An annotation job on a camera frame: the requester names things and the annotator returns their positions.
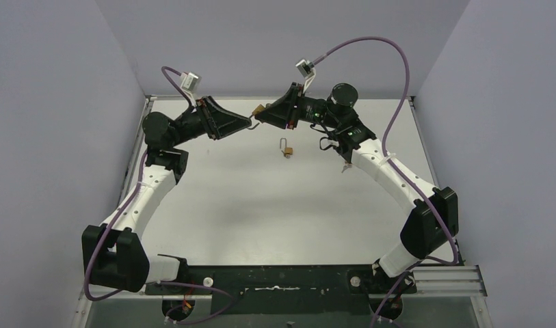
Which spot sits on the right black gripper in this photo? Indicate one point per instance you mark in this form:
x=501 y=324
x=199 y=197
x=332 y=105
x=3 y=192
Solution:
x=282 y=113

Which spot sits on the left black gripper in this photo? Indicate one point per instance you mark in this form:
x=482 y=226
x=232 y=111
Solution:
x=206 y=119

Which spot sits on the brass padlock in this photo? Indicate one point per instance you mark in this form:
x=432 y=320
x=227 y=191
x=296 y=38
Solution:
x=284 y=147
x=252 y=118

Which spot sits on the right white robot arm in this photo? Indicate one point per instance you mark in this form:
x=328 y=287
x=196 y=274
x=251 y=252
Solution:
x=432 y=213

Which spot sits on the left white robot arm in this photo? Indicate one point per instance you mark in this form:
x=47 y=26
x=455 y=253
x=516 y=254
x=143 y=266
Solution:
x=113 y=254

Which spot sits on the right padlock keys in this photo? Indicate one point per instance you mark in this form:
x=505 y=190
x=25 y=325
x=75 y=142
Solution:
x=346 y=167

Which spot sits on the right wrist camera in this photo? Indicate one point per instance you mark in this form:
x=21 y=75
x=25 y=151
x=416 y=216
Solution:
x=307 y=70

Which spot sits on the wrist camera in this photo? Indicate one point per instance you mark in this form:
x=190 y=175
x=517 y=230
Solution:
x=189 y=82
x=307 y=70

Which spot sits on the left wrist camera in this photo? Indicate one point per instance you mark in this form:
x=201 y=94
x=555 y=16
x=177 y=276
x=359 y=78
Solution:
x=189 y=82

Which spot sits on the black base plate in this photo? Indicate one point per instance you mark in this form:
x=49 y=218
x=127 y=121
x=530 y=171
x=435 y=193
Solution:
x=356 y=289

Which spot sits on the aluminium rail frame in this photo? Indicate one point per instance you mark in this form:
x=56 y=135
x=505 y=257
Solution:
x=440 y=280

